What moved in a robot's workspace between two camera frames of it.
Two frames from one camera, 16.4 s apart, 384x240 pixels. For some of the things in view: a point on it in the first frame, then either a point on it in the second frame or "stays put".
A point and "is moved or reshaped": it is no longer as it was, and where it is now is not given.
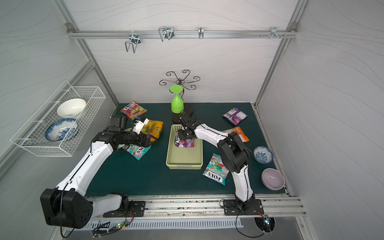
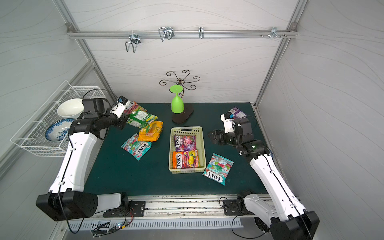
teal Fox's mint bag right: [216, 170] stays put
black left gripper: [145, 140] → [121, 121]
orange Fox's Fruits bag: [237, 129] is moved or reshaped
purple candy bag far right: [235, 115] stays put
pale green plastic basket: [183, 158] is moved or reshaped
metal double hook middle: [166, 32] stays put
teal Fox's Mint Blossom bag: [138, 151] stays put
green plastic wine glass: [177, 103] stays put
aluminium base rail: [212, 207] stays put
